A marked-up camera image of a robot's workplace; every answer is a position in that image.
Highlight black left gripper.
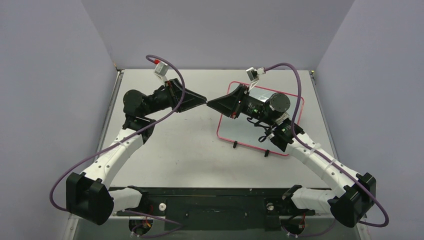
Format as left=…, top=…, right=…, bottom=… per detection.
left=143, top=78, right=207, bottom=117

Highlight pink framed whiteboard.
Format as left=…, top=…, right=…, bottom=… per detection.
left=216, top=81, right=305, bottom=157

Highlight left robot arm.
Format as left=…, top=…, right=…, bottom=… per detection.
left=66, top=78, right=207, bottom=225

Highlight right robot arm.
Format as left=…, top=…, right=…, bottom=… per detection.
left=206, top=84, right=377, bottom=228

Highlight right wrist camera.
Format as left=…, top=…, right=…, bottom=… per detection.
left=245, top=67, right=265, bottom=92

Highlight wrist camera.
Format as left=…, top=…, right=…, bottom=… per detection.
left=245, top=67, right=265, bottom=92
left=153, top=59, right=169, bottom=85

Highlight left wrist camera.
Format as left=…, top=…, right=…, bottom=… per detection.
left=153, top=59, right=169, bottom=85

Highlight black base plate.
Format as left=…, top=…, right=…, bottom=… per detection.
left=132, top=187, right=316, bottom=231

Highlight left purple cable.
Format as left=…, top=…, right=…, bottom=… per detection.
left=49, top=54, right=186, bottom=213

